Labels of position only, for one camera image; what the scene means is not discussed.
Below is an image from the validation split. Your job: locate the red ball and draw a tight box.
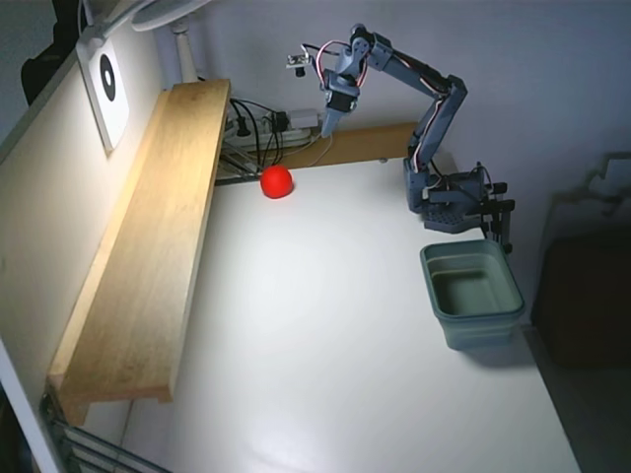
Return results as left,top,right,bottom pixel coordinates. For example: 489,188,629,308
259,165,296,199

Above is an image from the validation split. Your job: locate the white panel with black ring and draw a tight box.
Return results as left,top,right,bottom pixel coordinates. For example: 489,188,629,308
76,36,132,157

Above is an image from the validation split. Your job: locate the small wrist camera board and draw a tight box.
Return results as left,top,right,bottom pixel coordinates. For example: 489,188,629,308
285,44,316,78

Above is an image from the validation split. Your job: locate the black table clamp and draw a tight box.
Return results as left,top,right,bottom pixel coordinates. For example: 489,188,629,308
485,181,509,237
482,199,517,255

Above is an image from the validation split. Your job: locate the white desk lamp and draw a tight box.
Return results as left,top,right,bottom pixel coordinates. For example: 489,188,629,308
78,0,211,83

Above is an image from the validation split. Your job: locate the white power strip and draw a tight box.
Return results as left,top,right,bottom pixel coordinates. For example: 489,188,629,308
224,110,324,149

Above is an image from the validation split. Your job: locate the dark box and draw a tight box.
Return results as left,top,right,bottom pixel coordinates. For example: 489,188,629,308
534,236,631,369

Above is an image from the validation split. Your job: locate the metal wire frame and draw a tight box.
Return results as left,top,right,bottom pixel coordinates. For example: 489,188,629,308
38,393,172,473

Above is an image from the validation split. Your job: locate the black bag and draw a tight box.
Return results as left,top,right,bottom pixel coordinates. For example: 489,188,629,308
20,0,84,105

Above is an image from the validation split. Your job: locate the white wall fixture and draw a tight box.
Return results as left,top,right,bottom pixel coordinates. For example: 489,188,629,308
556,152,631,218

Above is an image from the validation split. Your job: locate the wooden back board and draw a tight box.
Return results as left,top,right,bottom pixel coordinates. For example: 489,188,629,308
278,122,420,171

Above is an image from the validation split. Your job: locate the long wooden shelf plank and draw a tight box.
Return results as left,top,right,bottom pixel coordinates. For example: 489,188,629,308
47,78,232,428

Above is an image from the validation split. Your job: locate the grey plastic container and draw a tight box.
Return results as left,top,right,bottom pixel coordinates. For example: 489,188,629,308
419,239,526,352

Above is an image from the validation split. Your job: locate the black metal shelf bracket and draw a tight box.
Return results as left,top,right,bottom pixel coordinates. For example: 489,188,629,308
214,147,263,186

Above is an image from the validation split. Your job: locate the blue-grey gripper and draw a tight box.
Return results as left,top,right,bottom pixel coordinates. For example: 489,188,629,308
320,46,369,139

